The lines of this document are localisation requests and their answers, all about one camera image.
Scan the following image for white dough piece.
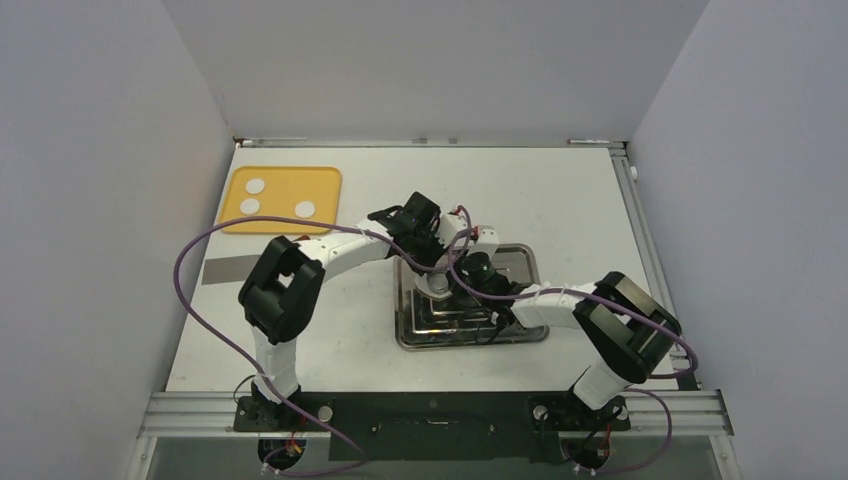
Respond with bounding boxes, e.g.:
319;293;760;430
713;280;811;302
414;273;453;301

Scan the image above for stainless steel tray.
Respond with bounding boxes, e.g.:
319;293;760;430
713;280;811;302
394;243;549;350

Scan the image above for metal ring cutter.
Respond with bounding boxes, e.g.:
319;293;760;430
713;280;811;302
423;274;451;298

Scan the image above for scraper with red handle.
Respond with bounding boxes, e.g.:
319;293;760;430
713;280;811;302
200;237;312;287

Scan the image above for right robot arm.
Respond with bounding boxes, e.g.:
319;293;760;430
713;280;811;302
448;252;682;428

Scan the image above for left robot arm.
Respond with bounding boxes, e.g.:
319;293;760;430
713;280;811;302
238;192;452;430

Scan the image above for white dough disc right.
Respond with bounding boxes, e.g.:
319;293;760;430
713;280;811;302
294;201;317;219

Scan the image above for white dough disc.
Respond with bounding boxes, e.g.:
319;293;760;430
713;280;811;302
245;178;266;195
239;198;261;216
294;201;317;219

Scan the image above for white dough disc lower left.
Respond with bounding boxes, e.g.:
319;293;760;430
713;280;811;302
239;198;261;216

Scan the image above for white dough disc upper left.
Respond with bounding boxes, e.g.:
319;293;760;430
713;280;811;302
245;178;266;195

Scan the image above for yellow plastic tray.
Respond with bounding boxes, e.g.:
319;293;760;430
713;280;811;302
217;166;342;224

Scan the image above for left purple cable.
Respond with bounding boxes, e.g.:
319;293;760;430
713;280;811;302
173;205;473;477

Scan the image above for purple cable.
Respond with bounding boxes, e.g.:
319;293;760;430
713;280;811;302
173;205;473;477
447;228;700;477

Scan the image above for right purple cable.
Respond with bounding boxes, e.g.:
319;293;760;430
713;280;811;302
447;228;700;477

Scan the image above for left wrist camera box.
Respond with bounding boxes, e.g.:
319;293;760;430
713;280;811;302
436;213;469;248

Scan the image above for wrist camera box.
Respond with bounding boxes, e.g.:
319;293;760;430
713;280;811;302
469;225;501;257
436;213;469;248

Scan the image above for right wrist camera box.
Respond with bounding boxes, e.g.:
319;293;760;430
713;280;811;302
469;225;501;257

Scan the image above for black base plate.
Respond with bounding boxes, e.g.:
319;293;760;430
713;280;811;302
235;390;631;463

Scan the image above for aluminium frame rail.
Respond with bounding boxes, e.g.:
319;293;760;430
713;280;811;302
609;142;697;392

